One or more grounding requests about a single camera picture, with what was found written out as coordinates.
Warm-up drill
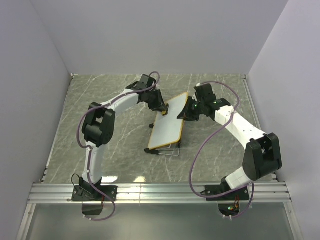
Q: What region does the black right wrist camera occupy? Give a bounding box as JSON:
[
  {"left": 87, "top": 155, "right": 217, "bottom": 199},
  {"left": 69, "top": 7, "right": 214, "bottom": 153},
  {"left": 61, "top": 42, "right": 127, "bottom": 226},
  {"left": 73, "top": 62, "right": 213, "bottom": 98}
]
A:
[{"left": 194, "top": 83, "right": 217, "bottom": 103}]

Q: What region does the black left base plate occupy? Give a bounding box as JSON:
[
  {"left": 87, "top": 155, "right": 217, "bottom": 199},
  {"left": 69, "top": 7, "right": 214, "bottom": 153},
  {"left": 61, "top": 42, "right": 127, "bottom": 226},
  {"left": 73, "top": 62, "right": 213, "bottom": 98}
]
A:
[{"left": 71, "top": 184, "right": 118, "bottom": 202}]

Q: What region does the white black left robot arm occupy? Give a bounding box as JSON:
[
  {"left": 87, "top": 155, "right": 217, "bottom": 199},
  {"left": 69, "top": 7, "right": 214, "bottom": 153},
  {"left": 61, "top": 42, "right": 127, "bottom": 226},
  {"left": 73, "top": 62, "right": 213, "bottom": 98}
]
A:
[{"left": 76, "top": 85, "right": 169, "bottom": 201}]

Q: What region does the yellow-framed whiteboard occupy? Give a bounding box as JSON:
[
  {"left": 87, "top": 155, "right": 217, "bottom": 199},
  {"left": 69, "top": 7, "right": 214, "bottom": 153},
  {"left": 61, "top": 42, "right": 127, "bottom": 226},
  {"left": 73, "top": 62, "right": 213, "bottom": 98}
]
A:
[{"left": 144, "top": 92, "right": 189, "bottom": 157}]

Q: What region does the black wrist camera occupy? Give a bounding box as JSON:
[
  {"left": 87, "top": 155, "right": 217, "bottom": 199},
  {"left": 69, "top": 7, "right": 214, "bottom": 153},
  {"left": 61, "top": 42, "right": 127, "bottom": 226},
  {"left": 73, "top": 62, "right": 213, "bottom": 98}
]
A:
[
  {"left": 194, "top": 83, "right": 217, "bottom": 103},
  {"left": 136, "top": 74, "right": 156, "bottom": 90}
]

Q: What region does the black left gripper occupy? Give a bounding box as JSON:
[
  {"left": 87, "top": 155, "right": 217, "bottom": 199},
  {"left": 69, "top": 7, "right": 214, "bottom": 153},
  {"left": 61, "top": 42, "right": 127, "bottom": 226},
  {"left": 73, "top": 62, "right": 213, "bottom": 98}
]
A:
[{"left": 146, "top": 90, "right": 168, "bottom": 114}]

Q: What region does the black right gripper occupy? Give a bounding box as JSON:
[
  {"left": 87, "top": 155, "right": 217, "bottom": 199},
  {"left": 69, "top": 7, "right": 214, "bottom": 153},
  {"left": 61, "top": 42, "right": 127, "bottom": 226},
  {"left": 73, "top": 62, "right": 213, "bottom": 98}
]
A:
[{"left": 176, "top": 97, "right": 204, "bottom": 123}]

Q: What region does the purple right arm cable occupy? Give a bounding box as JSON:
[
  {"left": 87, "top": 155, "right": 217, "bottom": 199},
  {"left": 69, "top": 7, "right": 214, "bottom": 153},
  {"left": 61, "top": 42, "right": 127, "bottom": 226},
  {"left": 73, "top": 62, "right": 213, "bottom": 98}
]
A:
[{"left": 188, "top": 81, "right": 256, "bottom": 219}]

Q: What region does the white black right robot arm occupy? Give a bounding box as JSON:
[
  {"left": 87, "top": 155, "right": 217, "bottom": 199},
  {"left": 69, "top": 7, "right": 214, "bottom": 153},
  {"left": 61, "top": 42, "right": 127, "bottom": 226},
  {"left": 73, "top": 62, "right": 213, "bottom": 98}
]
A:
[{"left": 177, "top": 97, "right": 282, "bottom": 200}]

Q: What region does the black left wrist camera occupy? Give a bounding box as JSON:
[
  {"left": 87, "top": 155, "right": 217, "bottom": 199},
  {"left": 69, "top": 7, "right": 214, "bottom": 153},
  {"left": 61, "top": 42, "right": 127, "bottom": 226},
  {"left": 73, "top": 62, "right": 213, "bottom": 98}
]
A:
[{"left": 136, "top": 74, "right": 156, "bottom": 90}]

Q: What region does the aluminium mounting rail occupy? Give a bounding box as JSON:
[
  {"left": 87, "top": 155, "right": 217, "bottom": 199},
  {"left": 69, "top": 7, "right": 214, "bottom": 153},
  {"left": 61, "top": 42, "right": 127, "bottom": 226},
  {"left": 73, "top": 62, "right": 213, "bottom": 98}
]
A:
[{"left": 27, "top": 182, "right": 292, "bottom": 204}]

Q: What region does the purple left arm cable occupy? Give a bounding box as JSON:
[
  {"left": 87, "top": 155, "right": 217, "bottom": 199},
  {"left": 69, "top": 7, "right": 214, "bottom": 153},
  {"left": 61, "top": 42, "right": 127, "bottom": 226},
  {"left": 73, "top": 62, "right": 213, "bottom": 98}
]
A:
[{"left": 76, "top": 71, "right": 161, "bottom": 222}]

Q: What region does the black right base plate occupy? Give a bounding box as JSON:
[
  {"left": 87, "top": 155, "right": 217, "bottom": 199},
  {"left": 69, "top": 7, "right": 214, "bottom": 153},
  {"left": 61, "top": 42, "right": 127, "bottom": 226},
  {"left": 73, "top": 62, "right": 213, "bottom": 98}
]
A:
[{"left": 201, "top": 183, "right": 250, "bottom": 201}]

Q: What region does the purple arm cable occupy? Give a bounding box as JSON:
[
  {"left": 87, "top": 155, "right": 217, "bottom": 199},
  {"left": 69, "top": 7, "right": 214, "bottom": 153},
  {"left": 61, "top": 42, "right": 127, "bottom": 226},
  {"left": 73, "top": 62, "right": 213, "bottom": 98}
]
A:
[
  {"left": 188, "top": 81, "right": 256, "bottom": 219},
  {"left": 76, "top": 71, "right": 161, "bottom": 222}
]

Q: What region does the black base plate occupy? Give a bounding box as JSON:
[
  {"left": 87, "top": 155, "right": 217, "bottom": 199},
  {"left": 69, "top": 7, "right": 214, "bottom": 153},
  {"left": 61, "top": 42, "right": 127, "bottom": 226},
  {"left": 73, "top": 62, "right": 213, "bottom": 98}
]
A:
[
  {"left": 201, "top": 183, "right": 250, "bottom": 201},
  {"left": 71, "top": 184, "right": 118, "bottom": 202}
]

